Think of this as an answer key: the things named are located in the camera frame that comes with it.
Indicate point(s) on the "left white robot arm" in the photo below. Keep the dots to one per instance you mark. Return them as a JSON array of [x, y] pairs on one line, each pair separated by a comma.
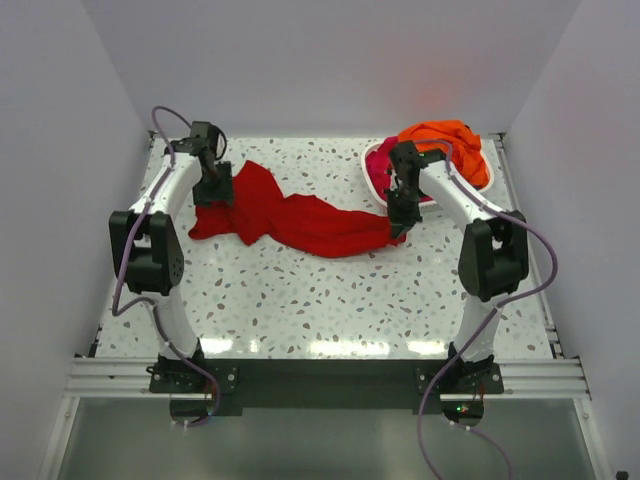
[[146, 251]]

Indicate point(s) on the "orange t shirt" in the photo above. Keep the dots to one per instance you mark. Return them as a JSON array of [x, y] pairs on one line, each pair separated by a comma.
[[467, 146]]

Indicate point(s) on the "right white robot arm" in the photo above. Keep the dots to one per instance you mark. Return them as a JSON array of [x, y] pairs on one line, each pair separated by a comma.
[[493, 259]]

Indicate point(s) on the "aluminium frame rail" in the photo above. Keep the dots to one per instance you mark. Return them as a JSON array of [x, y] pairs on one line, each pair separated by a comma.
[[105, 377]]

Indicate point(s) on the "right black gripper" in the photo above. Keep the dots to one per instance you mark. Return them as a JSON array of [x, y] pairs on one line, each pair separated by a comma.
[[400, 223]]

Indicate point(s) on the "white laundry basket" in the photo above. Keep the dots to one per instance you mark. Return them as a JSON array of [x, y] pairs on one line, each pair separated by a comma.
[[425, 200]]

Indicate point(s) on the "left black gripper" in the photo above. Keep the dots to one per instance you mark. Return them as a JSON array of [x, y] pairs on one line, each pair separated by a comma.
[[223, 192]]

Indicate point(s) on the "red t shirt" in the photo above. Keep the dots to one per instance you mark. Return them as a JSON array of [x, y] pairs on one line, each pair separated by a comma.
[[302, 222]]

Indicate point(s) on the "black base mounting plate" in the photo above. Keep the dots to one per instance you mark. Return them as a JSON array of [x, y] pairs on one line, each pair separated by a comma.
[[228, 387]]

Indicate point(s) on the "magenta t shirt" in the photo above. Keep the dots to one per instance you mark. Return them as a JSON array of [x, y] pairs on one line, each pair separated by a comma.
[[378, 166]]

